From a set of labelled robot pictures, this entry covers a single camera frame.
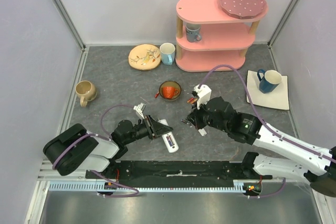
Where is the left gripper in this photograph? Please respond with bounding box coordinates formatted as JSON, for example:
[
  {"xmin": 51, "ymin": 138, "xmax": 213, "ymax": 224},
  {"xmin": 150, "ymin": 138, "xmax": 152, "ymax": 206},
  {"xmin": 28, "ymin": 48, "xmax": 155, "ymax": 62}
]
[{"xmin": 124, "ymin": 113, "xmax": 173, "ymax": 144}]

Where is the white remote control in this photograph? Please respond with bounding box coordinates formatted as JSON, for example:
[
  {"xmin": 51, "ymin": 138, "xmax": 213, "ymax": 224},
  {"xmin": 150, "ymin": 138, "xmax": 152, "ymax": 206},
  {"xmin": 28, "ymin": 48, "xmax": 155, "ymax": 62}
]
[{"xmin": 162, "ymin": 131, "xmax": 179, "ymax": 153}]

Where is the white battery cover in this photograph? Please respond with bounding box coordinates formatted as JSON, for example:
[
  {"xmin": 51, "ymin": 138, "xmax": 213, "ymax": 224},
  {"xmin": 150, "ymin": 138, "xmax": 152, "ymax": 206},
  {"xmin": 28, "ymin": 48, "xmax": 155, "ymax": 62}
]
[{"xmin": 198, "ymin": 129, "xmax": 207, "ymax": 136}]

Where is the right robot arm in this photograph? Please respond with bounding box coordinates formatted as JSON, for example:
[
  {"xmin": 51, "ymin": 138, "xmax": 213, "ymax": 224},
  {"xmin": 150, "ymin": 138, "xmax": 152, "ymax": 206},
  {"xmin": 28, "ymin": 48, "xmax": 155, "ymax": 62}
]
[{"xmin": 186, "ymin": 97, "xmax": 335, "ymax": 197}]

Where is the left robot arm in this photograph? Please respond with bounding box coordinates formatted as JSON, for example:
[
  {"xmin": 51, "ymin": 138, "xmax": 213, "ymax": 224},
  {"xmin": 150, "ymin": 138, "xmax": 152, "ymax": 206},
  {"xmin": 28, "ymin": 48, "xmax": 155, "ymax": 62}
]
[{"xmin": 43, "ymin": 115, "xmax": 173, "ymax": 178}]

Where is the red orange battery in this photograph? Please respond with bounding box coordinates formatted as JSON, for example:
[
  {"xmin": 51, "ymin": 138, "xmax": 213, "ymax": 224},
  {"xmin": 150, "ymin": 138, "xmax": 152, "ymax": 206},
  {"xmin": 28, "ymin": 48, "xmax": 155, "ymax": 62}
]
[{"xmin": 187, "ymin": 98, "xmax": 195, "ymax": 103}]

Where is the orange cup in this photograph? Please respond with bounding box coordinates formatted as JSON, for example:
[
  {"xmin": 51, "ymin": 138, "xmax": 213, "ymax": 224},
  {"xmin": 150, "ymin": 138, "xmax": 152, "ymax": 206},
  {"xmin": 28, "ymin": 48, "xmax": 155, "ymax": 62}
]
[{"xmin": 162, "ymin": 86, "xmax": 180, "ymax": 99}]

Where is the white square plate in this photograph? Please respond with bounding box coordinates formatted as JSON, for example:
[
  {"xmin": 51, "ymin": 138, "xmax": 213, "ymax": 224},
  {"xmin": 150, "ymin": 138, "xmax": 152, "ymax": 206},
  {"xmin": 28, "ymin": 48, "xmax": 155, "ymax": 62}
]
[{"xmin": 246, "ymin": 70, "xmax": 289, "ymax": 110}]

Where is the dark blue mug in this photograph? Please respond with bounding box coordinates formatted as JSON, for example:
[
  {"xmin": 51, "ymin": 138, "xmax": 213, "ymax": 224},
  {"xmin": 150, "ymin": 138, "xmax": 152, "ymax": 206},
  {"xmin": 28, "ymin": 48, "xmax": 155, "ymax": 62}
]
[{"xmin": 257, "ymin": 69, "xmax": 282, "ymax": 93}]

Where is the pink three-tier shelf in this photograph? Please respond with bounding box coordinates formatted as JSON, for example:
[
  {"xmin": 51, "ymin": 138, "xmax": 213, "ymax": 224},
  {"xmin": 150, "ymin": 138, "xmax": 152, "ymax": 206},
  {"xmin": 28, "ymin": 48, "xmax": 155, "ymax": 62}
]
[{"xmin": 176, "ymin": 0, "xmax": 268, "ymax": 72}]

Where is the yellow floral plate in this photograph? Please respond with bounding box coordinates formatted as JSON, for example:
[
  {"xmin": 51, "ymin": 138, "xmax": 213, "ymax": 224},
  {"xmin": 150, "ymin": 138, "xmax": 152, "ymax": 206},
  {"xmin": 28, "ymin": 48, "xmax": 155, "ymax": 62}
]
[{"xmin": 128, "ymin": 44, "xmax": 161, "ymax": 71}]

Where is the light blue mug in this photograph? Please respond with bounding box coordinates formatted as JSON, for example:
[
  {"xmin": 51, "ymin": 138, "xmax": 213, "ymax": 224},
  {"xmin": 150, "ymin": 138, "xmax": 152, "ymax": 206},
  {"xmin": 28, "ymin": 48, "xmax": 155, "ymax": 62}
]
[{"xmin": 160, "ymin": 42, "xmax": 175, "ymax": 66}]

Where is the beige mug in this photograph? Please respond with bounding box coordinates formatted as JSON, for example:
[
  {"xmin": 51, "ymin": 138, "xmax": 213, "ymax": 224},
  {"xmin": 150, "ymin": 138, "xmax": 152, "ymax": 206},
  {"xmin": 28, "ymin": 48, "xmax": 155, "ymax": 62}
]
[{"xmin": 75, "ymin": 80, "xmax": 98, "ymax": 108}]

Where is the grey mug on shelf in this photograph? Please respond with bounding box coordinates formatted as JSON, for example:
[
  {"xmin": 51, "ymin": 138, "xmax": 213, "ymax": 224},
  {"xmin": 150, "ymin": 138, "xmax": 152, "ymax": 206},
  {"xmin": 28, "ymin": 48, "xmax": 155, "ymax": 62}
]
[{"xmin": 185, "ymin": 23, "xmax": 202, "ymax": 42}]

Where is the pink dotted plate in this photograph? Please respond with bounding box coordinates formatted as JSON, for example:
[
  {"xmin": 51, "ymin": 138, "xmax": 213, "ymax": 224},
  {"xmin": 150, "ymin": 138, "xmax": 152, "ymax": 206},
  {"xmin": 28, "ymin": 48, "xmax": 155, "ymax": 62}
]
[{"xmin": 219, "ymin": 0, "xmax": 267, "ymax": 19}]

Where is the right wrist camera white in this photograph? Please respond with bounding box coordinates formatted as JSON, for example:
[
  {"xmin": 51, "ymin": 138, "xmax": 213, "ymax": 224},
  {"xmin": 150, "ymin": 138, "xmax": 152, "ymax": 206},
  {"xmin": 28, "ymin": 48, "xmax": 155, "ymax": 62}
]
[{"xmin": 192, "ymin": 84, "xmax": 212, "ymax": 110}]

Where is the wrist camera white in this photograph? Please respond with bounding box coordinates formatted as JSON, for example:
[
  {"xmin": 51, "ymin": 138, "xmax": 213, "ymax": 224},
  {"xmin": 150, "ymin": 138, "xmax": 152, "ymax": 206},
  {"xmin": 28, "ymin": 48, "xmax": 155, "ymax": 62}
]
[
  {"xmin": 192, "ymin": 84, "xmax": 212, "ymax": 110},
  {"xmin": 133, "ymin": 103, "xmax": 146, "ymax": 120}
]

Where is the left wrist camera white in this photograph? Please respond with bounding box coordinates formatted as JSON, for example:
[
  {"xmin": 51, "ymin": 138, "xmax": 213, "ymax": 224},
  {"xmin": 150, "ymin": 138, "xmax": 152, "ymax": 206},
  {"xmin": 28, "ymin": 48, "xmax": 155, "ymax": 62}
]
[{"xmin": 133, "ymin": 103, "xmax": 146, "ymax": 120}]

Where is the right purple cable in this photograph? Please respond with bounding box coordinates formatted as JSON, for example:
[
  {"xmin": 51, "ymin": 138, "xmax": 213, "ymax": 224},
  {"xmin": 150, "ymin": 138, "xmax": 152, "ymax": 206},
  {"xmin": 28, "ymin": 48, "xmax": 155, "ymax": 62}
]
[{"xmin": 199, "ymin": 64, "xmax": 336, "ymax": 199}]

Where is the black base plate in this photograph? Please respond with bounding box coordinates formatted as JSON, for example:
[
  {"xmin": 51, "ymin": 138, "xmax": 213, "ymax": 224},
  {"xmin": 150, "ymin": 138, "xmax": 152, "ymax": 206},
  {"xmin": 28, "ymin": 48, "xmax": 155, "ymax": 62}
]
[{"xmin": 101, "ymin": 161, "xmax": 260, "ymax": 188}]

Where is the white cable duct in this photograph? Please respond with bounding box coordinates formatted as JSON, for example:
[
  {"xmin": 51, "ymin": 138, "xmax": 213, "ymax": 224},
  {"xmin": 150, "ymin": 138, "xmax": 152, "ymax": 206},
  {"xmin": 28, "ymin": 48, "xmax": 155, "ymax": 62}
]
[{"xmin": 48, "ymin": 179, "xmax": 263, "ymax": 193}]

